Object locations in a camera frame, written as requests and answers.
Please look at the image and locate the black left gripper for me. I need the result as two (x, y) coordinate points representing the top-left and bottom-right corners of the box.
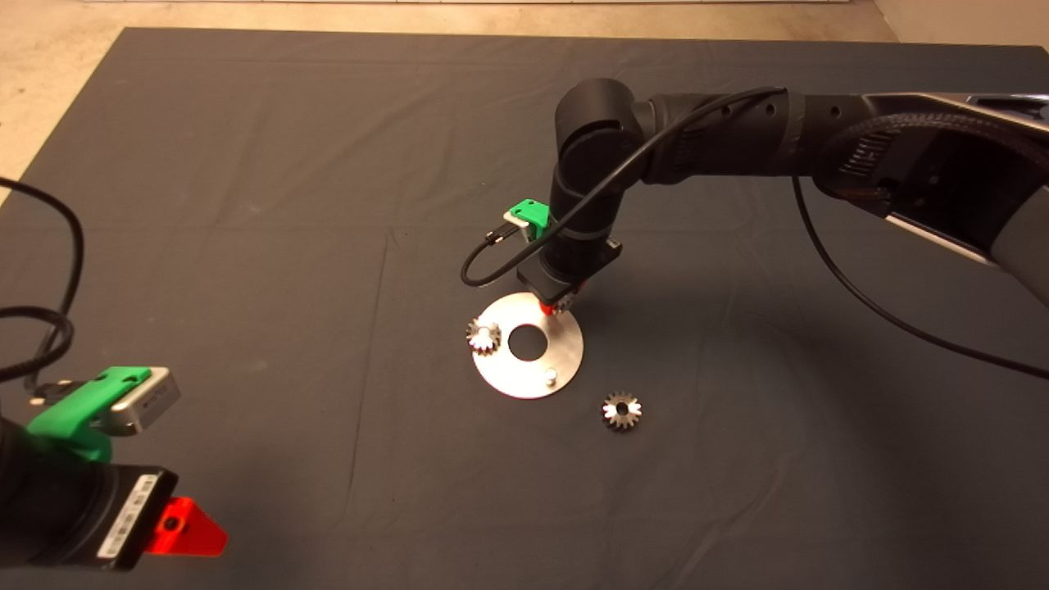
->
(0, 465), (229, 572)

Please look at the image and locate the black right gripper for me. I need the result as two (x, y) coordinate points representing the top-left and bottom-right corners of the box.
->
(516, 236), (622, 317)

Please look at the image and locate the round metal carrier plate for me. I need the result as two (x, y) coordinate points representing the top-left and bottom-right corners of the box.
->
(471, 292), (585, 400)

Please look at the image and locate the dark grey table cloth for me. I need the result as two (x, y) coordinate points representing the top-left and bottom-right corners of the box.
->
(0, 29), (1049, 590)

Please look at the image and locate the green right camera mount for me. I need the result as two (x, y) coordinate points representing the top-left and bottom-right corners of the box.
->
(509, 198), (551, 244)

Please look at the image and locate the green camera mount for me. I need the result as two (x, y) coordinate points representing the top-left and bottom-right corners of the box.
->
(26, 366), (153, 461)
(509, 198), (551, 244)

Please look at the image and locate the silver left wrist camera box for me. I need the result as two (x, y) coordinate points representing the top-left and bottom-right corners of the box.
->
(110, 366), (181, 435)

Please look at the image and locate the green left camera mount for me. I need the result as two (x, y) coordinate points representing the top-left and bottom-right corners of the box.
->
(26, 366), (153, 461)

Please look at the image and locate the thick black braided cable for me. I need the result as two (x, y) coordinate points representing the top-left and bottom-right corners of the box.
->
(0, 306), (75, 383)
(818, 112), (1049, 199)

